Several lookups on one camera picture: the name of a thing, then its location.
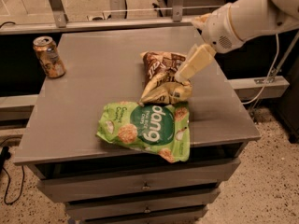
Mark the green rice chip bag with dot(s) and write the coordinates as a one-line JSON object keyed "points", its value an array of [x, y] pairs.
{"points": [[156, 129]]}

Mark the grey metal rail frame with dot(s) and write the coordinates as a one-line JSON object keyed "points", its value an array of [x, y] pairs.
{"points": [[49, 16]]}

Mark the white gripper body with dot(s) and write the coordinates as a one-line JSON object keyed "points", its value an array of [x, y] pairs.
{"points": [[219, 30]]}

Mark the brown sea salt chip bag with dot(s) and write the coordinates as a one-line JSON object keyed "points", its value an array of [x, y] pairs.
{"points": [[161, 87]]}

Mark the orange soda can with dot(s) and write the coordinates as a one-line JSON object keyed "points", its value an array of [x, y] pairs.
{"points": [[47, 54]]}

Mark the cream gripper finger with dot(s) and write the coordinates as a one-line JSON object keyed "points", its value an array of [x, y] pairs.
{"points": [[197, 59], [200, 22]]}

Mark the grey drawer cabinet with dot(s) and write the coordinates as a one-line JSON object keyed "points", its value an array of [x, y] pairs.
{"points": [[112, 160]]}

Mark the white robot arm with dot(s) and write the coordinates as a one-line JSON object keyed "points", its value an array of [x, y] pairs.
{"points": [[253, 18]]}

